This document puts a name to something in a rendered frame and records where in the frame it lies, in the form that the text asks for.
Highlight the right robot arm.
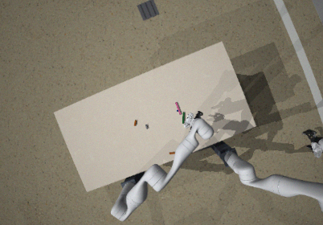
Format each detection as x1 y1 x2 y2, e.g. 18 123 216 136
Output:
224 138 323 212

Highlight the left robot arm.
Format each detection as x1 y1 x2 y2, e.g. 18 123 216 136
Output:
111 112 214 221

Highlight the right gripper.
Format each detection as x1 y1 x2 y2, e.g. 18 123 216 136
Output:
302 129 323 150

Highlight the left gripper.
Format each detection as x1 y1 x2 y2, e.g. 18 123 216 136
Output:
195 111 203 118

